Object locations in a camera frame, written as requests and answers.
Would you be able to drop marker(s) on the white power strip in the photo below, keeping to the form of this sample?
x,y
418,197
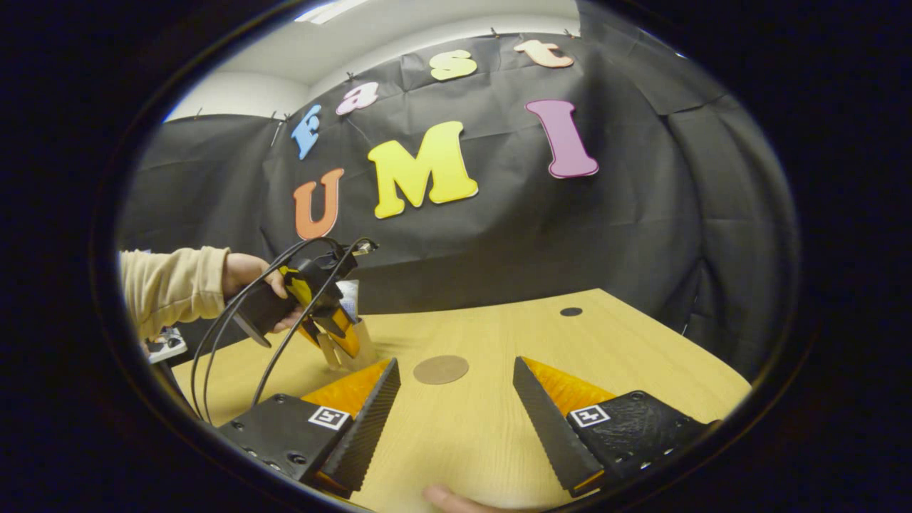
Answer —
x,y
167,345

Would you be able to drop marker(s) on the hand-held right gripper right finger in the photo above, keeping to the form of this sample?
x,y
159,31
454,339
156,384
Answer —
x,y
548,427

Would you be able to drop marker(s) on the black backdrop cloth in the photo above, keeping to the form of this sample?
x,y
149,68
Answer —
x,y
534,235

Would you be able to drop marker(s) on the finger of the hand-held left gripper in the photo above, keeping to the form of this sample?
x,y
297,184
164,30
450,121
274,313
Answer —
x,y
348,335
311,335

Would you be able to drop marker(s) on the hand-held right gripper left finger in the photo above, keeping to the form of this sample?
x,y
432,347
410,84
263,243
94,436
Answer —
x,y
367,427

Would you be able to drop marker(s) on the beige cup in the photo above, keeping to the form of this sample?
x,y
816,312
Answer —
x,y
365,349

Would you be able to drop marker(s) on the wooden desktop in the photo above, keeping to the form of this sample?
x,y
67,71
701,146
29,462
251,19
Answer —
x,y
484,427

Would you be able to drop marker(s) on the round brown coaster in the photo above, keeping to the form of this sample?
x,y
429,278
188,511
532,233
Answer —
x,y
440,369

